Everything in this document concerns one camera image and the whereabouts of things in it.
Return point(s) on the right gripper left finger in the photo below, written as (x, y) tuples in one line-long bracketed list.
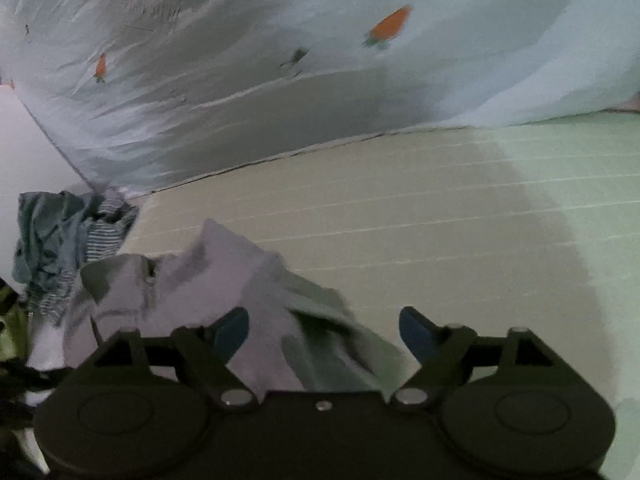
[(204, 353)]

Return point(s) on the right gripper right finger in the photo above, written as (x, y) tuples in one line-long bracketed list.
[(442, 353)]

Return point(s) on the blue striped clothes pile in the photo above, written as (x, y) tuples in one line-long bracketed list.
[(58, 233)]

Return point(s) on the light blue carrot-print sheet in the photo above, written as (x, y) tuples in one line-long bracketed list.
[(145, 94)]

